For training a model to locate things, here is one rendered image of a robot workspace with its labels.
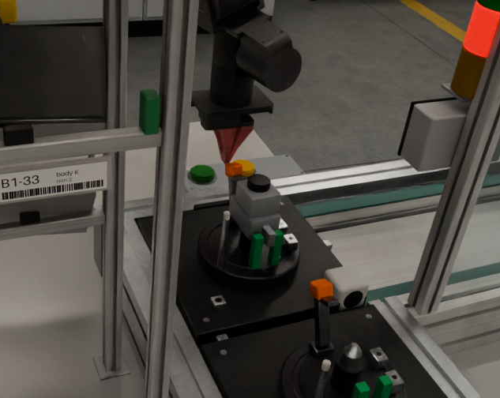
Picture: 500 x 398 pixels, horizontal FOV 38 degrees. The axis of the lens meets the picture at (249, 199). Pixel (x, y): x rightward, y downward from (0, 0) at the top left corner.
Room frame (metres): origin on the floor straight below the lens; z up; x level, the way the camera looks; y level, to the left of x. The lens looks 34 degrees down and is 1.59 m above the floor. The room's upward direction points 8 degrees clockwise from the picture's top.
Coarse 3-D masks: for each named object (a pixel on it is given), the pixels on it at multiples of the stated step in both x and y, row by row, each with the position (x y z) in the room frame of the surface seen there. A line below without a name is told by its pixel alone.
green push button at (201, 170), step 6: (192, 168) 0.97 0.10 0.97; (198, 168) 0.97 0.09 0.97; (204, 168) 0.97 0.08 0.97; (210, 168) 0.98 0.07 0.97; (192, 174) 0.95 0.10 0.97; (198, 174) 0.95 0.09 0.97; (204, 174) 0.96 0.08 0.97; (210, 174) 0.96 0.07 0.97; (198, 180) 0.95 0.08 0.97; (204, 180) 0.95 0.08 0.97; (210, 180) 0.95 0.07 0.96
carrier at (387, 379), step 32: (352, 320) 0.67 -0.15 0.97; (384, 320) 0.68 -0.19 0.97; (224, 352) 0.58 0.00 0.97; (256, 352) 0.59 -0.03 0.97; (288, 352) 0.60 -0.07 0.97; (320, 352) 0.58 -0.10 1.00; (352, 352) 0.54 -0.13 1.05; (384, 352) 0.62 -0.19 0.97; (224, 384) 0.54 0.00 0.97; (256, 384) 0.55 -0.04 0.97; (288, 384) 0.53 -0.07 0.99; (320, 384) 0.49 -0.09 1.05; (352, 384) 0.53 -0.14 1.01; (384, 384) 0.51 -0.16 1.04; (416, 384) 0.58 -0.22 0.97
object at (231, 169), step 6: (234, 162) 0.85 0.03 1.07; (228, 168) 0.83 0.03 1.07; (234, 168) 0.83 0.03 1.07; (240, 168) 0.83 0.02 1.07; (228, 174) 0.83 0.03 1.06; (234, 174) 0.82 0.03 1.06; (240, 174) 0.83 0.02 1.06; (228, 180) 0.83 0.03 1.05; (234, 180) 0.82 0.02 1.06; (240, 180) 0.81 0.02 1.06; (228, 186) 0.83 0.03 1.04; (234, 186) 0.82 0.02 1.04; (234, 192) 0.82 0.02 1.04
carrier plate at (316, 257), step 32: (192, 224) 0.82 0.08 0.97; (288, 224) 0.86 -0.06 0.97; (192, 256) 0.75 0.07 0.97; (320, 256) 0.79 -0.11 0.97; (192, 288) 0.69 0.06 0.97; (224, 288) 0.70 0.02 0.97; (288, 288) 0.71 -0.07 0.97; (192, 320) 0.63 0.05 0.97; (224, 320) 0.64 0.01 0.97; (256, 320) 0.65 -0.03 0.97; (288, 320) 0.67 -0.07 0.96
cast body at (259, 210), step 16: (256, 176) 0.78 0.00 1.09; (240, 192) 0.76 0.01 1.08; (256, 192) 0.75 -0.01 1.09; (272, 192) 0.76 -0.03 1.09; (240, 208) 0.76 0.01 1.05; (256, 208) 0.74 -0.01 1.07; (272, 208) 0.75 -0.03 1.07; (240, 224) 0.75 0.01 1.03; (256, 224) 0.73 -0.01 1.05; (272, 224) 0.75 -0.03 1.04; (272, 240) 0.73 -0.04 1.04
